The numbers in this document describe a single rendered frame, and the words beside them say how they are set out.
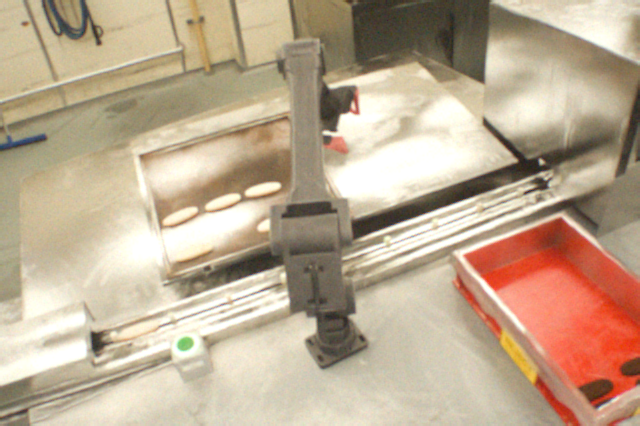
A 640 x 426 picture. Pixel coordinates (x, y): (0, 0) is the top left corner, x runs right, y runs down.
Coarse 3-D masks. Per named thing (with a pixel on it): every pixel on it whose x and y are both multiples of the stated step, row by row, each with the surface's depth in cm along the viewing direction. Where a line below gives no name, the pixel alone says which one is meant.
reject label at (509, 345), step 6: (504, 336) 102; (504, 342) 103; (510, 342) 100; (504, 348) 103; (510, 348) 101; (516, 348) 98; (510, 354) 101; (516, 354) 99; (522, 354) 97; (516, 360) 100; (522, 360) 97; (522, 366) 98; (528, 366) 96; (528, 372) 96; (528, 378) 97; (534, 378) 95; (636, 414) 87
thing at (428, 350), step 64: (448, 256) 128; (384, 320) 115; (448, 320) 112; (128, 384) 108; (192, 384) 107; (256, 384) 105; (320, 384) 103; (384, 384) 102; (448, 384) 100; (512, 384) 98
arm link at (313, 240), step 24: (312, 216) 68; (336, 216) 67; (288, 240) 66; (312, 240) 66; (336, 240) 66; (288, 264) 67; (312, 264) 67; (336, 264) 66; (288, 288) 67; (312, 288) 67; (336, 288) 67; (312, 312) 102
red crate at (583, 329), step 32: (544, 256) 123; (512, 288) 117; (544, 288) 115; (576, 288) 114; (544, 320) 108; (576, 320) 107; (608, 320) 106; (576, 352) 101; (608, 352) 99; (544, 384) 94; (576, 384) 95
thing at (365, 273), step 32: (544, 192) 137; (480, 224) 130; (512, 224) 131; (384, 256) 125; (416, 256) 124; (192, 320) 115; (224, 320) 115; (256, 320) 115; (128, 352) 110; (160, 352) 110; (64, 384) 105; (96, 384) 109; (0, 416) 103
